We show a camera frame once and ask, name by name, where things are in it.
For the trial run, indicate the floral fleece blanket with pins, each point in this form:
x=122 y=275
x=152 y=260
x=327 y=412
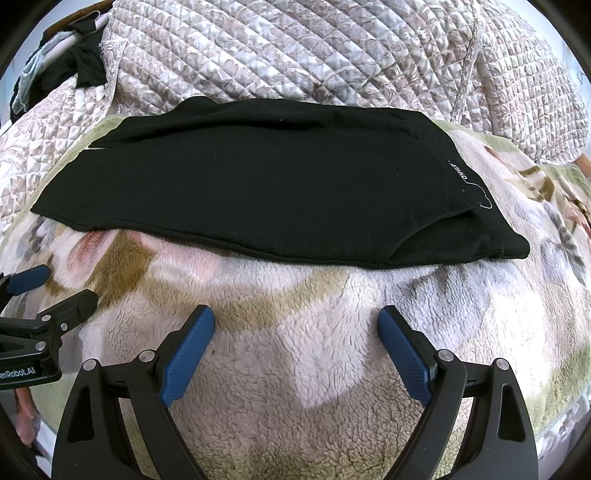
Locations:
x=295 y=383

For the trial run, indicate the person's left hand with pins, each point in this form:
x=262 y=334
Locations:
x=26 y=420

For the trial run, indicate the quilted floral bedspread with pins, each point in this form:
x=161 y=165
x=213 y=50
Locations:
x=475 y=63

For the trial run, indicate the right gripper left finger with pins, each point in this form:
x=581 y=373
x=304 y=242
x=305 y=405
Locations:
x=92 y=441

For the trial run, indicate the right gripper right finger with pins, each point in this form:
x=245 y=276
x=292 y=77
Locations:
x=498 y=442

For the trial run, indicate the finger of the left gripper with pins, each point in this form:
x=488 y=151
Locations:
x=16 y=284
x=43 y=333

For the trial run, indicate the black pants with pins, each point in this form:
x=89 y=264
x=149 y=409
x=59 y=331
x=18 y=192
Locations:
x=288 y=181

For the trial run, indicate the dark clothes pile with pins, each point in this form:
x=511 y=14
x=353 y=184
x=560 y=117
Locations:
x=71 y=51

